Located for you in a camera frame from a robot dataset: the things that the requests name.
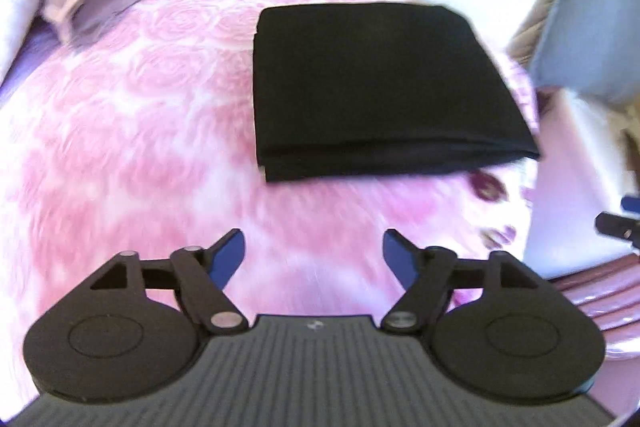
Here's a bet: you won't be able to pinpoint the white bedside cabinet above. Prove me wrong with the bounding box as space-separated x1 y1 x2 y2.
522 89 640 280

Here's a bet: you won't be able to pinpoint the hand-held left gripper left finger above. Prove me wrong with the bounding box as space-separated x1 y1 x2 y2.
90 228 248 334

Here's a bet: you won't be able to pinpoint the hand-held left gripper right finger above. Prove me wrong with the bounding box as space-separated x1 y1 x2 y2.
381 228 541 334

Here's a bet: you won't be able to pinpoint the blue-grey pillow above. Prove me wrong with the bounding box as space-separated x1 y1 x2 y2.
529 0 640 104

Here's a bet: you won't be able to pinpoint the black pants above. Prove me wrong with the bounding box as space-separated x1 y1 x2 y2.
251 2 542 184

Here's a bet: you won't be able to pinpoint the pink floral bed sheet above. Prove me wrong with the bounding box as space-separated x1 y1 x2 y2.
0 0 543 408

